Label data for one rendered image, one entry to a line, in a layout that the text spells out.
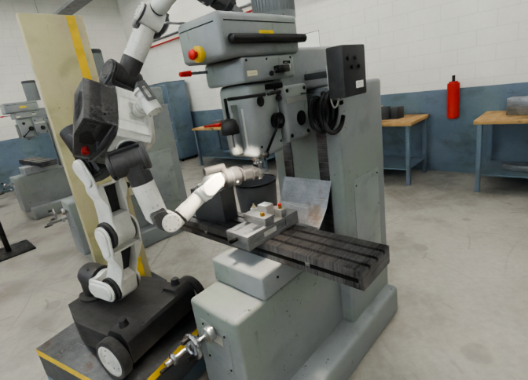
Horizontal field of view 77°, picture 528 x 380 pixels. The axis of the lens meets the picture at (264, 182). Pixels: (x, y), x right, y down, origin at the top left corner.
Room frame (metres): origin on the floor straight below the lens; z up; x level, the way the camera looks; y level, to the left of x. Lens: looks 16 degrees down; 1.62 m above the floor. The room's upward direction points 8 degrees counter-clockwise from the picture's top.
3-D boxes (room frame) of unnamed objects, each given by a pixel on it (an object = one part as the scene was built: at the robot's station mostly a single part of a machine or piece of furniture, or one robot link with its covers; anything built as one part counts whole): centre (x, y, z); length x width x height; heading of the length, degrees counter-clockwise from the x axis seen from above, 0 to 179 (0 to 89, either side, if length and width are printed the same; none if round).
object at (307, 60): (1.89, -0.34, 1.66); 0.80 x 0.23 x 0.20; 135
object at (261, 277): (1.53, 0.02, 0.78); 0.50 x 0.35 x 0.12; 135
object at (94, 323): (1.64, 0.88, 0.59); 0.64 x 0.52 x 0.33; 58
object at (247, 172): (1.49, 0.10, 1.23); 0.13 x 0.12 x 0.10; 28
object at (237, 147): (1.45, 0.09, 1.44); 0.04 x 0.04 x 0.21; 45
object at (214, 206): (1.81, 0.30, 1.02); 0.22 x 0.12 x 0.20; 56
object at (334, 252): (1.57, 0.05, 0.88); 1.24 x 0.23 x 0.08; 45
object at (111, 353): (1.29, 0.81, 0.50); 0.20 x 0.05 x 0.20; 58
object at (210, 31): (1.54, 0.01, 1.81); 0.47 x 0.26 x 0.16; 135
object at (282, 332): (1.51, 0.03, 0.42); 0.81 x 0.32 x 0.60; 135
